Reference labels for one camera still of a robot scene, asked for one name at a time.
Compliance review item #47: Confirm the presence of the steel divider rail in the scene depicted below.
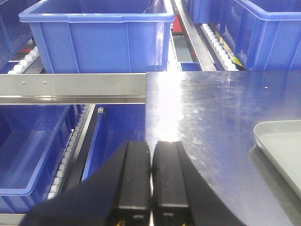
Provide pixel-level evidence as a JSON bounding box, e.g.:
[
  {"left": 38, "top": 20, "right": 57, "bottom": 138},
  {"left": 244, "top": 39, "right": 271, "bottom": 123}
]
[{"left": 172, "top": 0, "right": 216, "bottom": 71}]

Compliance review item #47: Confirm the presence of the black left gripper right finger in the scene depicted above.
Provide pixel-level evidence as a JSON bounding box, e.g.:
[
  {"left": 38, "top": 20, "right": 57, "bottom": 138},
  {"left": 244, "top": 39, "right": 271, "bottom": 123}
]
[{"left": 152, "top": 141, "right": 244, "bottom": 226}]

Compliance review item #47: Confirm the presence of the white roller track right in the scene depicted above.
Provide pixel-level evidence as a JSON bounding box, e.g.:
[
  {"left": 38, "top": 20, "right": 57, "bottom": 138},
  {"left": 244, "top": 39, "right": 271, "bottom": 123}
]
[{"left": 201, "top": 24, "right": 238, "bottom": 71}]

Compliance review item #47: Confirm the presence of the white roller track left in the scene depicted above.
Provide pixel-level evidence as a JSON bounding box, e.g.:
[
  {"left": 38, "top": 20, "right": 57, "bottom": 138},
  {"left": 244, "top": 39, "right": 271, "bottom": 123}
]
[{"left": 8, "top": 46, "right": 40, "bottom": 74}]

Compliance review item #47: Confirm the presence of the grey plastic tray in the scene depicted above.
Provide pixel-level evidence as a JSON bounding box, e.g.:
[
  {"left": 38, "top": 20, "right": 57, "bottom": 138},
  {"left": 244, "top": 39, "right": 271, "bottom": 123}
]
[{"left": 253, "top": 120, "right": 301, "bottom": 196}]

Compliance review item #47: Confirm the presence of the lower white roller track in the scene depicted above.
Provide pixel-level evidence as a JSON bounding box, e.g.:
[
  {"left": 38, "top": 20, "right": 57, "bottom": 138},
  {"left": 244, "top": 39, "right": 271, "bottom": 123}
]
[{"left": 47, "top": 105, "right": 89, "bottom": 200}]

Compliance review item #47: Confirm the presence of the blue lower bin left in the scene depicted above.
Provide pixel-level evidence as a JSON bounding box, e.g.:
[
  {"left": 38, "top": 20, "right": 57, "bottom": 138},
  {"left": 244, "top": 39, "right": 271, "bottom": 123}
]
[{"left": 0, "top": 105, "right": 77, "bottom": 213}]

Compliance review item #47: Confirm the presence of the blue bin far left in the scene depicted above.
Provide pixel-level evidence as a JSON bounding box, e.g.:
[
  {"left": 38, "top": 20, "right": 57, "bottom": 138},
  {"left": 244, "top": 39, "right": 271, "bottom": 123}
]
[{"left": 0, "top": 0, "right": 37, "bottom": 68}]

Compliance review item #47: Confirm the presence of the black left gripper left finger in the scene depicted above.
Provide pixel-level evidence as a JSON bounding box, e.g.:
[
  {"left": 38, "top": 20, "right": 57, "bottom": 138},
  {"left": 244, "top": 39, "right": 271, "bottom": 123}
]
[{"left": 20, "top": 141, "right": 151, "bottom": 226}]

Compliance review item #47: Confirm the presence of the blue lower bin centre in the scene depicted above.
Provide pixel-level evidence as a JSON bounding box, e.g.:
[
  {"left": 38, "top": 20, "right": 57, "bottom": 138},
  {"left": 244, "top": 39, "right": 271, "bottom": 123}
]
[{"left": 81, "top": 104, "right": 145, "bottom": 181}]

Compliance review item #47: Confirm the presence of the blue plastic bin right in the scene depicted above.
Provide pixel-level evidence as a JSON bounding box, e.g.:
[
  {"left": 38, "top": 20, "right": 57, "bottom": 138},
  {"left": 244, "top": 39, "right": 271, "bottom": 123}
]
[{"left": 186, "top": 0, "right": 301, "bottom": 70}]

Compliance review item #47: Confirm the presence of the steel shelf front rail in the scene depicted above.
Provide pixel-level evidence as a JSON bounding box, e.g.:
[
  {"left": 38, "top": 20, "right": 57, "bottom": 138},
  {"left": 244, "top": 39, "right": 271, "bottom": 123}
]
[{"left": 0, "top": 73, "right": 146, "bottom": 105}]

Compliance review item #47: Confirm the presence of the blue plastic bin centre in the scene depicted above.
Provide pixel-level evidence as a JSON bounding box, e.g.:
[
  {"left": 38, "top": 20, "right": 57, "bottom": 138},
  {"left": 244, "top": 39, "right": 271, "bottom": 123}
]
[{"left": 19, "top": 0, "right": 174, "bottom": 73}]

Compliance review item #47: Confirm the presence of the blue plastic bin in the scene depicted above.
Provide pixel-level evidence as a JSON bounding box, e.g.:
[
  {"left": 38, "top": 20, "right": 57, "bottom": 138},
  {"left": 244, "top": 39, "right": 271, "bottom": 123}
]
[
  {"left": 19, "top": 0, "right": 174, "bottom": 73},
  {"left": 186, "top": 0, "right": 301, "bottom": 70}
]

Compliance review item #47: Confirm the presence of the white roller track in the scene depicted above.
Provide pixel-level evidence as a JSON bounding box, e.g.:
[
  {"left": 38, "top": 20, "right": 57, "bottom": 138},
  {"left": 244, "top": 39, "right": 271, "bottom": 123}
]
[
  {"left": 8, "top": 46, "right": 40, "bottom": 74},
  {"left": 201, "top": 24, "right": 238, "bottom": 71},
  {"left": 47, "top": 105, "right": 89, "bottom": 200}
]

